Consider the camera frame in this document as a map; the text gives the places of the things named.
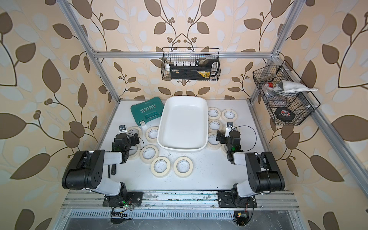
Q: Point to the black wire basket right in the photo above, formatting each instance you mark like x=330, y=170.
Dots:
x=301, y=103

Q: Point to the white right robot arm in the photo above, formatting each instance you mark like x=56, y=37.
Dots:
x=263, y=173

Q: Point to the green tool case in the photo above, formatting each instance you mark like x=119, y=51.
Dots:
x=147, y=111

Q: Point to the cream tape roll nine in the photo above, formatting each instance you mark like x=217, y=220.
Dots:
x=215, y=126

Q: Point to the aluminium frame post right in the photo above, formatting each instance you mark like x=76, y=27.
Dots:
x=272, y=56

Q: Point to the black wire basket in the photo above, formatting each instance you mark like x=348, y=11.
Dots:
x=301, y=103
x=190, y=56

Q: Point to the white plastic storage box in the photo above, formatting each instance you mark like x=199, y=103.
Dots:
x=184, y=124

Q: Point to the cream tape roll four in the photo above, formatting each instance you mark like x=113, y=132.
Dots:
x=149, y=154

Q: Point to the black wire basket back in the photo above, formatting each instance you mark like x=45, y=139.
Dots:
x=190, y=56

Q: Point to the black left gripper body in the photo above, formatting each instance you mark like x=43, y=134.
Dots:
x=132, y=142

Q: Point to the black yellow box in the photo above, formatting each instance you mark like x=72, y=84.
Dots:
x=190, y=73

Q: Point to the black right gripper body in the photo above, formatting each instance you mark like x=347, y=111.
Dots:
x=224, y=140

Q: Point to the cream tape roll eight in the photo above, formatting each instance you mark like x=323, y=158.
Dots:
x=152, y=134

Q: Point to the cream tape roll two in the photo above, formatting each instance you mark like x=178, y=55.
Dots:
x=134, y=152

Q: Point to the cream tape roll three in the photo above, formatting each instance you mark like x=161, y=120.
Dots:
x=131, y=131

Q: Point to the grey cloth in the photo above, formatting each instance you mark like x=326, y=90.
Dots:
x=292, y=87

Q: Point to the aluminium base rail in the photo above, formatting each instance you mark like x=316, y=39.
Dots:
x=183, y=200

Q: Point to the aluminium frame post left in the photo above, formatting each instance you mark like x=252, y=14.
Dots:
x=70, y=16

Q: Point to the green pipe wrench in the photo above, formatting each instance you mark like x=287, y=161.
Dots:
x=113, y=169

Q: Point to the cream tape roll five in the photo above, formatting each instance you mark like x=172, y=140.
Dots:
x=214, y=113

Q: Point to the cream tape roll six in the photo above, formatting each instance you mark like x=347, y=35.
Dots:
x=229, y=115

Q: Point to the cream tape roll one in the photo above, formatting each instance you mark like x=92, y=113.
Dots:
x=183, y=167

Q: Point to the black tape roll red label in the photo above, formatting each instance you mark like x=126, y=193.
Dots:
x=284, y=114

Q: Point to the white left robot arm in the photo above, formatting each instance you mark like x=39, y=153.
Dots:
x=85, y=170

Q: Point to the aluminium frame post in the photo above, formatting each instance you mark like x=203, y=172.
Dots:
x=70, y=16
x=272, y=56

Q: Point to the cream tape roll seven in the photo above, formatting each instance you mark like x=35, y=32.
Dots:
x=160, y=167

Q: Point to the cream tape roll ten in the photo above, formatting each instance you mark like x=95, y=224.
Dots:
x=212, y=143

